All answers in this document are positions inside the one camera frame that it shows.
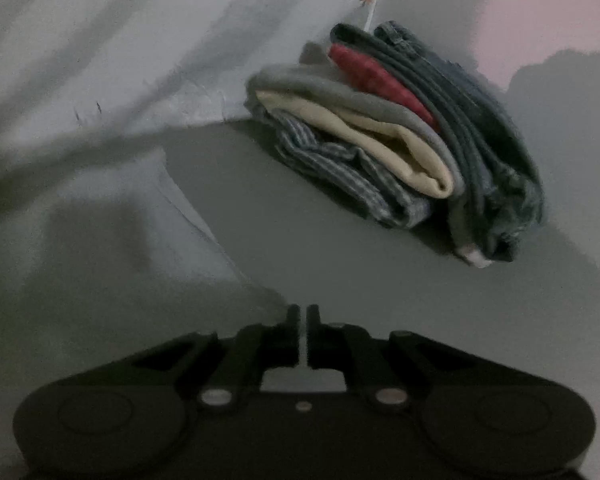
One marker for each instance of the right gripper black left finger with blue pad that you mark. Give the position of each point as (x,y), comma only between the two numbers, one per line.
(272,344)

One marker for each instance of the light grey shirt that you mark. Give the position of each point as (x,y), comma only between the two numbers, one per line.
(102,255)

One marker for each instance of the red folded garment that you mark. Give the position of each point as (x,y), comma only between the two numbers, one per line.
(367,75)

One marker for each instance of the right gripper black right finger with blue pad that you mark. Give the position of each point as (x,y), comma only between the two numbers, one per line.
(332,343)

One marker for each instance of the cream folded garment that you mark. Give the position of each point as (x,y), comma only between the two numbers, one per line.
(404,153)

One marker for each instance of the grey folded garment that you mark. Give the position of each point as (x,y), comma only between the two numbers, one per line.
(325,84)

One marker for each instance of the white carrot print backdrop sheet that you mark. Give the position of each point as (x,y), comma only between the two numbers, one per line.
(79,72)

